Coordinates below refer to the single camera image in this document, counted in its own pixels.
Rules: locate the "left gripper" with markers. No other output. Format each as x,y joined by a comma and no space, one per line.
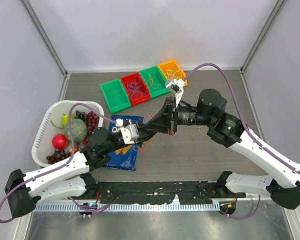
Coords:
143,138

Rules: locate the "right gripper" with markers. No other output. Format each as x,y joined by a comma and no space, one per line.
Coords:
160,122

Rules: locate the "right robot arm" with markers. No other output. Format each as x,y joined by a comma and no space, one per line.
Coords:
282,181

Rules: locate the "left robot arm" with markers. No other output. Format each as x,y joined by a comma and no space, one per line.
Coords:
25,190

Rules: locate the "blue Doritos chip bag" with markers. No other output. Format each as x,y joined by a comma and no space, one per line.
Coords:
124,158

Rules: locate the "red bin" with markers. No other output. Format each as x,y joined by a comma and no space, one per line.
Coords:
135,88

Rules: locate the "right green bin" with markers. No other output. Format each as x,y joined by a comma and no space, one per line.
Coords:
155,81

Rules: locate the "green bin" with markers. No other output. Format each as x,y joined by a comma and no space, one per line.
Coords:
155,81
115,96

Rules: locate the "left green bin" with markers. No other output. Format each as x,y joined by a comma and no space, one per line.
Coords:
115,96

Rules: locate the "red grapes bunch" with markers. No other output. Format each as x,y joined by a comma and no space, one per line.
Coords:
91,120

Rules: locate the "orange bin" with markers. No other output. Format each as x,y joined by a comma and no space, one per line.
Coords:
171,69

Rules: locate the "green melon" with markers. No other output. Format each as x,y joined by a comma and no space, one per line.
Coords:
79,130

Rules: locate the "yellow green pear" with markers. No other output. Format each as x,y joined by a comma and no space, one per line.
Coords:
65,119

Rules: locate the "red apple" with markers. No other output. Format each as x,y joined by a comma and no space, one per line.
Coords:
59,141

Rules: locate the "white fruit basket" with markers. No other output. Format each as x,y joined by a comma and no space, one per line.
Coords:
42,146

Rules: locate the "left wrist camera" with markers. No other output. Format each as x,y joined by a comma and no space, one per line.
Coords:
128,130

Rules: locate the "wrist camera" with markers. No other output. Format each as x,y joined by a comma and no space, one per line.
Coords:
128,130
176,86

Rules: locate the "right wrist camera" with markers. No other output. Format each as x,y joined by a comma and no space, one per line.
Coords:
176,86

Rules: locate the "white slotted cable duct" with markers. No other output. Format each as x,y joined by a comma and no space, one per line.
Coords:
175,206

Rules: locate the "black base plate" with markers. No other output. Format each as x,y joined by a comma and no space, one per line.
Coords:
159,192

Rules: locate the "right frame post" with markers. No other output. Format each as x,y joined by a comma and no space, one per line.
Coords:
270,20

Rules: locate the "frame post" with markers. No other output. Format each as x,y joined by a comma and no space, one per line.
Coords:
43,35
270,20

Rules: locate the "left frame post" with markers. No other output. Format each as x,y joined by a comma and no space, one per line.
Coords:
43,35

